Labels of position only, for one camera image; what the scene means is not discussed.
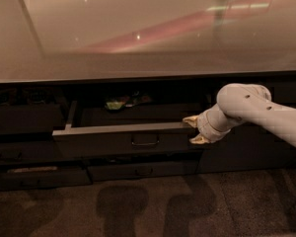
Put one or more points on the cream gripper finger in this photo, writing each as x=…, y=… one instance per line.
x=192, y=121
x=199, y=140

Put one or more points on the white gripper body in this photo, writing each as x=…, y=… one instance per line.
x=204, y=126

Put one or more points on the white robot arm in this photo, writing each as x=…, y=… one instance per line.
x=240, y=103

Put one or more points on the items in top left drawer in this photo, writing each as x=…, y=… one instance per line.
x=25, y=96

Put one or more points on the pale item in bottom drawer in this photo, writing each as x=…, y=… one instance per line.
x=32, y=169

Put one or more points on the dark grey cabinet door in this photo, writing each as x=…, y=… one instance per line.
x=247, y=146

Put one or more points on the green snack bag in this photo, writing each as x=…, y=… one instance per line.
x=119, y=103

